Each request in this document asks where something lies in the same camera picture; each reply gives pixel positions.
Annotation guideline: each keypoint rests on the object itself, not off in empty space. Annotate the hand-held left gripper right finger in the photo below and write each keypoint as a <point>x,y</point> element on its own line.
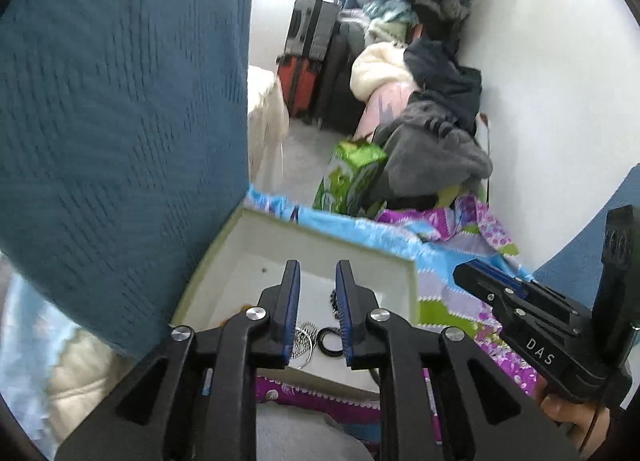
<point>345,321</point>

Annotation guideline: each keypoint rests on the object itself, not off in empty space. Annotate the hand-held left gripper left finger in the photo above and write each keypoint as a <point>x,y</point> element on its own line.
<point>292,316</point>

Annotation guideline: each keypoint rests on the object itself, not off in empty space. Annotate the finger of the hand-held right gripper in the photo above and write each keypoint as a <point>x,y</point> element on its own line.
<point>487,291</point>
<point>500,277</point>

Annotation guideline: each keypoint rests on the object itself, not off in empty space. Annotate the pale green cardboard box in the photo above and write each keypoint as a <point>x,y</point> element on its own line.
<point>280,261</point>

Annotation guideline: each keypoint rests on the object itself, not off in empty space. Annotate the person's right hand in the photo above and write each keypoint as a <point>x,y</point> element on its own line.
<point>570,416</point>

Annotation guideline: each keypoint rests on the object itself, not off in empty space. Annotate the floral striped bedsheet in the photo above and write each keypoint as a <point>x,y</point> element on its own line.
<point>450,291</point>

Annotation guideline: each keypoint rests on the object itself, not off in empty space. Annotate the blue knitted cushion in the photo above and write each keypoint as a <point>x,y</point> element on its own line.
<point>125,116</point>
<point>575,266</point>

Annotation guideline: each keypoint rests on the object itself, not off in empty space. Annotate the grey cloth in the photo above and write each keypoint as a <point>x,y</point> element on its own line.
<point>310,436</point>

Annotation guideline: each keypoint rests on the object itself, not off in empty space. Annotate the thin dark pole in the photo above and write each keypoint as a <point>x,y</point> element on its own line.
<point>486,156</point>

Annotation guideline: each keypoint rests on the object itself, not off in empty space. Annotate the green carton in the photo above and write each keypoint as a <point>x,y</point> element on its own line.
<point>350,176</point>

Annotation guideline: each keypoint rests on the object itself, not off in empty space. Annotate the dark navy jacket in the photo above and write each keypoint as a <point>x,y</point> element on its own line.
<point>445,81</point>

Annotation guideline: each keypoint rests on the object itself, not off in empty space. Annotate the pink cloth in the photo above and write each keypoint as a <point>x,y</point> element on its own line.
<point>385,108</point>

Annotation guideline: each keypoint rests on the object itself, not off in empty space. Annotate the cream lace tablecloth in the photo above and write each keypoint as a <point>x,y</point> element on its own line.
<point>265,111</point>

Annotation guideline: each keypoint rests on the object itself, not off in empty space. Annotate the cream padded cloth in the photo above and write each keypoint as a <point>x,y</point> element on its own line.
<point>90,386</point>

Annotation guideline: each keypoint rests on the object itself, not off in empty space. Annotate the red suitcase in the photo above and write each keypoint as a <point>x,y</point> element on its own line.
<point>297,86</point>

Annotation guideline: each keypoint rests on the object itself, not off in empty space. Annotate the large black suitcase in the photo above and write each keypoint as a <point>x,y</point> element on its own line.
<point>340,86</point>

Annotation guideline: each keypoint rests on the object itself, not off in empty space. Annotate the cream blanket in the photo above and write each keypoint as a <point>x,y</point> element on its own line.
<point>377,68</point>

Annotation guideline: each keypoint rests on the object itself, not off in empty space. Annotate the small black suitcase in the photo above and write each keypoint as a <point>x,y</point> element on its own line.
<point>310,26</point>

